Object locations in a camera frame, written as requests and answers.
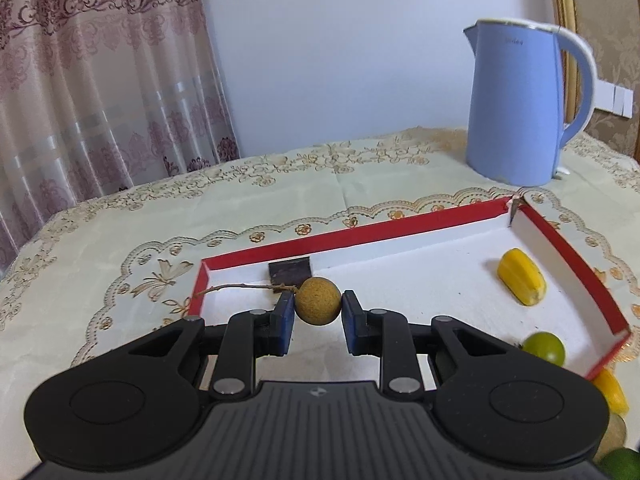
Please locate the dark block with tan end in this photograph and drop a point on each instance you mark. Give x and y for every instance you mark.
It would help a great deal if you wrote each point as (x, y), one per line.
(290, 270)

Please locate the light blue electric kettle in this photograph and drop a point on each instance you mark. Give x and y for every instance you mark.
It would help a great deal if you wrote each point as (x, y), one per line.
(515, 110)

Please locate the white wall switch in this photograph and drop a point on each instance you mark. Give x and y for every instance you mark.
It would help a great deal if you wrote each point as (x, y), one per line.
(614, 99)

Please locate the round green fruit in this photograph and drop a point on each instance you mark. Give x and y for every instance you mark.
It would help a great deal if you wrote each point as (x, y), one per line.
(545, 347)

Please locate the brown longan with twig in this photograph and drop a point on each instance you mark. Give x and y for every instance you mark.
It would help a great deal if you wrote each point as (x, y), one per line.
(317, 300)

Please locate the green cut fruit piece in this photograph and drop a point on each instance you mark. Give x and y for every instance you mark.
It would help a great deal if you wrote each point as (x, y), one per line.
(622, 465)

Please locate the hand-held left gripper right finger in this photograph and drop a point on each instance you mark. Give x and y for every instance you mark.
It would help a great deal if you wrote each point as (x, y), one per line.
(351, 325)

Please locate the pink floral curtain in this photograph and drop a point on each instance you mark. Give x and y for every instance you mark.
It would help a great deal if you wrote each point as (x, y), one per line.
(100, 85)

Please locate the white kettle base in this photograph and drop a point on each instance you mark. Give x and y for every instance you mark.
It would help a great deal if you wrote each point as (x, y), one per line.
(561, 172)

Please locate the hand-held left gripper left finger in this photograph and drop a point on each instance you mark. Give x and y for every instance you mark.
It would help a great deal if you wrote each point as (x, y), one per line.
(285, 325)

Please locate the small pale yellow fruit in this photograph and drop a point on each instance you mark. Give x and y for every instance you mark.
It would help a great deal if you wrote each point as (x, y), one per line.
(614, 432)

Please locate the red cardboard box tray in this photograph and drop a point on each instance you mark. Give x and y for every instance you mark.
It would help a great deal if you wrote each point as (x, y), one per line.
(425, 280)

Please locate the cream embroidered tablecloth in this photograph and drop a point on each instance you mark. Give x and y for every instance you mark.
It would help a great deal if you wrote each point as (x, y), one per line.
(125, 220)

